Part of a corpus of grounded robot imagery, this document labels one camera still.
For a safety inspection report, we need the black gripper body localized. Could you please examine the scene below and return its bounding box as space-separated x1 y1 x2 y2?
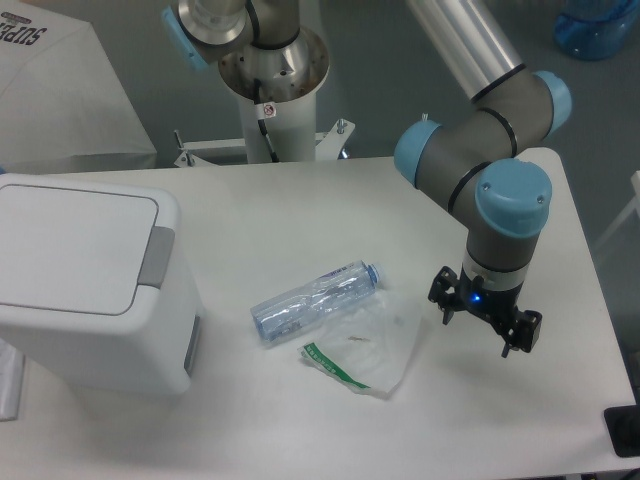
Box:
456 273 522 334

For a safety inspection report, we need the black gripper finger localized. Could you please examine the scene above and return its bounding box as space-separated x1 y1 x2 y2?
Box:
501 309 543 358
428 266 460 325

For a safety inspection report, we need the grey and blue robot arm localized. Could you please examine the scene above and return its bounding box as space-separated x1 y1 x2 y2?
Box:
161 1 572 352

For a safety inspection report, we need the white trash can body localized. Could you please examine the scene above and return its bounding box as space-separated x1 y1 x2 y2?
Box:
1 173 203 395

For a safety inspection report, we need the white trash can lid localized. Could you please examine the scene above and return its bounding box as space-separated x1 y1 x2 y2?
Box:
1 175 180 316

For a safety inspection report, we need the grey object behind trash can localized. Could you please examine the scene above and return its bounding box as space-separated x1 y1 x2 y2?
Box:
1 340 25 422

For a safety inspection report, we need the clear plastic bag green stripe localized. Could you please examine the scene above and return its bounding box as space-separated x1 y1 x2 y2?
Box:
298 291 422 399

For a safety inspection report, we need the black device at table edge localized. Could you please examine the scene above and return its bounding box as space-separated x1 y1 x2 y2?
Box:
604 405 639 458

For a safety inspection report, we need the crushed clear plastic bottle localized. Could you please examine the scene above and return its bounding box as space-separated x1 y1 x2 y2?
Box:
250 260 385 344

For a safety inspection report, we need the blue water jug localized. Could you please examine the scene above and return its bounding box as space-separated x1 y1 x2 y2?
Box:
553 0 639 61

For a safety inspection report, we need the white frame at right edge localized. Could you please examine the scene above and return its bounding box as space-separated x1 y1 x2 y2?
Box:
595 170 640 251

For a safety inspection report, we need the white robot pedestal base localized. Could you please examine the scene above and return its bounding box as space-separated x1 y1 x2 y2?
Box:
174 27 355 167

